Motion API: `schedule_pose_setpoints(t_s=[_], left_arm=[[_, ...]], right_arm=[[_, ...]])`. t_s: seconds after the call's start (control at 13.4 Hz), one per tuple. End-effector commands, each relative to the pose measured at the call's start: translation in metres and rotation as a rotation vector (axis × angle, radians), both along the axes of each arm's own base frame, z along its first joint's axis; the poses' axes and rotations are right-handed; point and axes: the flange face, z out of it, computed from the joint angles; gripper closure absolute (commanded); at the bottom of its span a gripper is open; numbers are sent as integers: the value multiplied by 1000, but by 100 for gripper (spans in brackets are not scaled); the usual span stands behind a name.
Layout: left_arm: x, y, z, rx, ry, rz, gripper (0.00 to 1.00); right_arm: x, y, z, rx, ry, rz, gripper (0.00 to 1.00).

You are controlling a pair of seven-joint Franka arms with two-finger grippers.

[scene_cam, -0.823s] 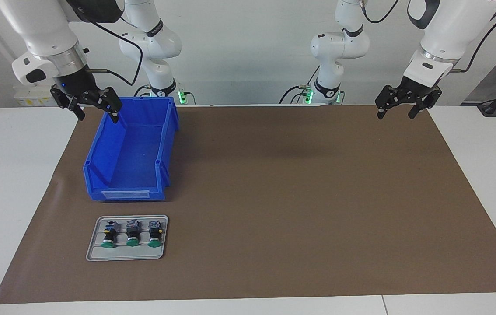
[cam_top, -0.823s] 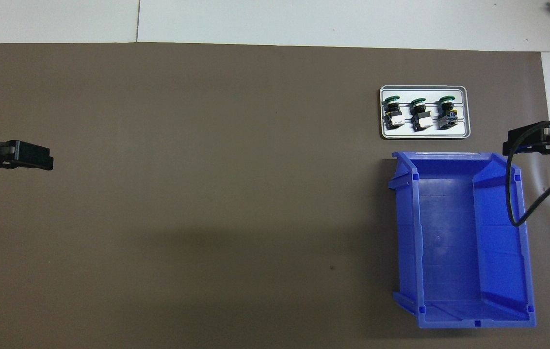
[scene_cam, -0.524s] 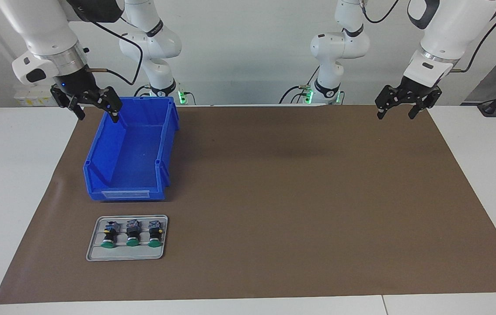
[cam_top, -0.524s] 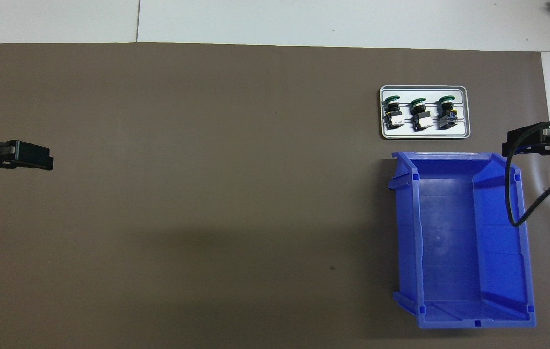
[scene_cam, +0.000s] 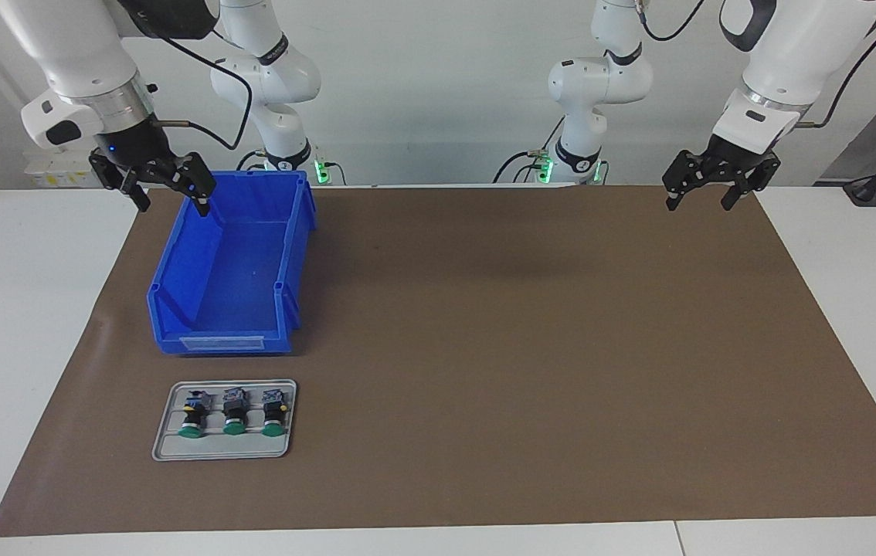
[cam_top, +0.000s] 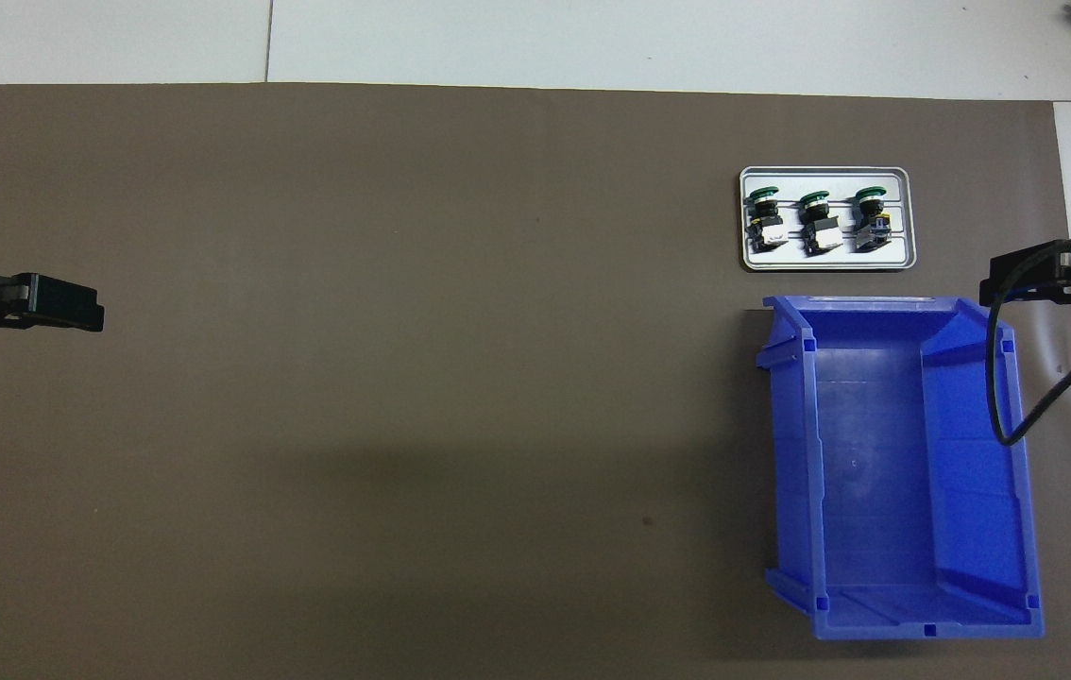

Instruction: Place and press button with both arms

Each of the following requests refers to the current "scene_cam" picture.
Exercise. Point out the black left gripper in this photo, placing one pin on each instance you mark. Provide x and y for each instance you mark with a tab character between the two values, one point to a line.
731	152

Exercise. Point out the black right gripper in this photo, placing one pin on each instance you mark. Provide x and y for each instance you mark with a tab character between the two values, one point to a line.
137	143

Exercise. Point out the green push button switch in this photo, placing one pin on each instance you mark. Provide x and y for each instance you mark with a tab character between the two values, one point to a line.
192	417
274	417
235	415

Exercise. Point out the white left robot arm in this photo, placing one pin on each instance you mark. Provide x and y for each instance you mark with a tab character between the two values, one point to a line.
600	85

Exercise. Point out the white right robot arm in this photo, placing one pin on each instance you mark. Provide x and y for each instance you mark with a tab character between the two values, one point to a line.
75	46

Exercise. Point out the white box with labels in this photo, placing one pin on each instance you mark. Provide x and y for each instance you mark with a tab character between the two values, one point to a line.
59	170

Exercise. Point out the blue plastic storage bin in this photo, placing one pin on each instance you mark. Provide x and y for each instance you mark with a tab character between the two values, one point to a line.
237	270

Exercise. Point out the grey metal tray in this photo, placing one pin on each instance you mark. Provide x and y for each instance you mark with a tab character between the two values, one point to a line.
175	448

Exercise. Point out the brown table mat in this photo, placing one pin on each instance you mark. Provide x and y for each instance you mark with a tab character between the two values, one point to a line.
484	386

